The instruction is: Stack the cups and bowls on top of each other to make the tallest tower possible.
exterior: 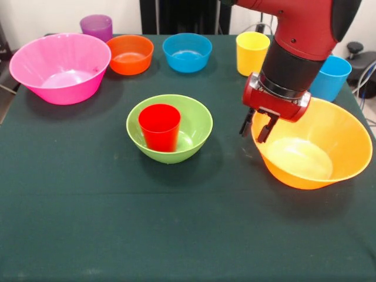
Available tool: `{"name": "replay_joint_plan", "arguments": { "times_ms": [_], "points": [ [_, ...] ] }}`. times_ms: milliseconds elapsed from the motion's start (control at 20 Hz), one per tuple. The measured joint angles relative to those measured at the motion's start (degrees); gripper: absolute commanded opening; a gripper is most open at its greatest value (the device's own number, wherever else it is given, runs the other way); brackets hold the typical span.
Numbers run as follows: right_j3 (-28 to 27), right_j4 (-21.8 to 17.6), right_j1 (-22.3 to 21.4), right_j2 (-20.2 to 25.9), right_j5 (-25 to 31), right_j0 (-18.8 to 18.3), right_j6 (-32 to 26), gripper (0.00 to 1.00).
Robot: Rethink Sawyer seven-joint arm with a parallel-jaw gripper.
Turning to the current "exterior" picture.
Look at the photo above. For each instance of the red plastic cup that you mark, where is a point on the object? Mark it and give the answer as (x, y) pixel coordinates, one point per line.
(160, 138)

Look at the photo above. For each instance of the purple plastic cup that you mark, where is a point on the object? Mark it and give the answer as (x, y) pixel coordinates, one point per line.
(97, 28)

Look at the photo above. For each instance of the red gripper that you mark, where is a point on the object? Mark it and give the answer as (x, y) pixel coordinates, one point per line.
(276, 107)

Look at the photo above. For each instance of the green plastic bowl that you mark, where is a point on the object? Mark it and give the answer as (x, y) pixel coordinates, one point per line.
(194, 132)

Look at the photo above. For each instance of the blue plastic bowl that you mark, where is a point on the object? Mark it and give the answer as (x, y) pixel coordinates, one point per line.
(188, 55)

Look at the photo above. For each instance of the yellow plastic cup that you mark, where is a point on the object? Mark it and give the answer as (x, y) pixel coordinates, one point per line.
(249, 55)

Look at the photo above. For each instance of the blue plastic cup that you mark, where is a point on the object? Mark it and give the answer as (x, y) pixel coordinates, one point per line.
(332, 82)

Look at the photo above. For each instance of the dark green tablecloth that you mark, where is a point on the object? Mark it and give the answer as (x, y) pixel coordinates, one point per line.
(176, 205)

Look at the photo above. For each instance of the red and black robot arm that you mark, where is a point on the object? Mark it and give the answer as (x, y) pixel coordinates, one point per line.
(296, 44)

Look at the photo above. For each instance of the pink plastic bowl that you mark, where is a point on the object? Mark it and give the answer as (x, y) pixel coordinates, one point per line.
(58, 58)

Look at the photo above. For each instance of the orange plastic bowl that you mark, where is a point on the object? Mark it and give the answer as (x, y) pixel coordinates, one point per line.
(130, 55)

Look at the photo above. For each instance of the yellow plastic bowl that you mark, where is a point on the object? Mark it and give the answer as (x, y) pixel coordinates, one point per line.
(337, 141)

